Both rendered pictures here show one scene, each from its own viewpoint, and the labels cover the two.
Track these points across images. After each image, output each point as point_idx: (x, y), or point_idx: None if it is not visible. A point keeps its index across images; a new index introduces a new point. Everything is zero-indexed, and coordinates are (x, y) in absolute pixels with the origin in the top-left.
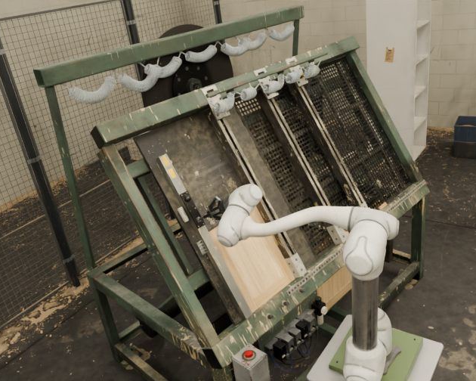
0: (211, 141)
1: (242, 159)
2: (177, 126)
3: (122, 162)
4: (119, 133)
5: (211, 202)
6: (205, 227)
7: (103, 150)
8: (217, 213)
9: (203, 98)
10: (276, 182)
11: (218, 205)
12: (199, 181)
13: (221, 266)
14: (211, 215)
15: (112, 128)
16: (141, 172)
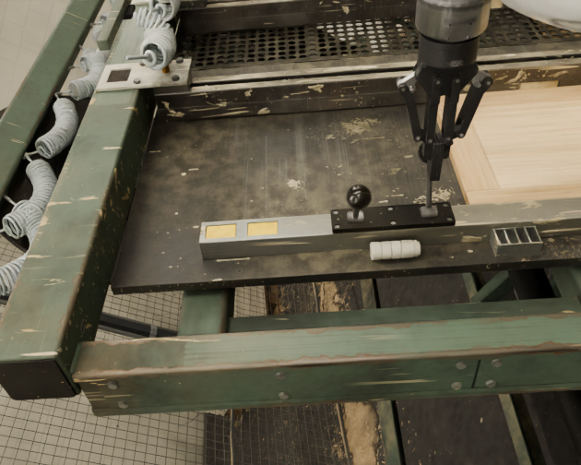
0: (233, 130)
1: (310, 76)
2: (153, 181)
3: (152, 339)
4: (57, 305)
5: (409, 113)
6: (456, 207)
7: (87, 385)
8: (450, 112)
9: (120, 93)
10: (395, 52)
11: (432, 83)
12: (318, 186)
13: None
14: (443, 143)
15: (30, 319)
16: (219, 313)
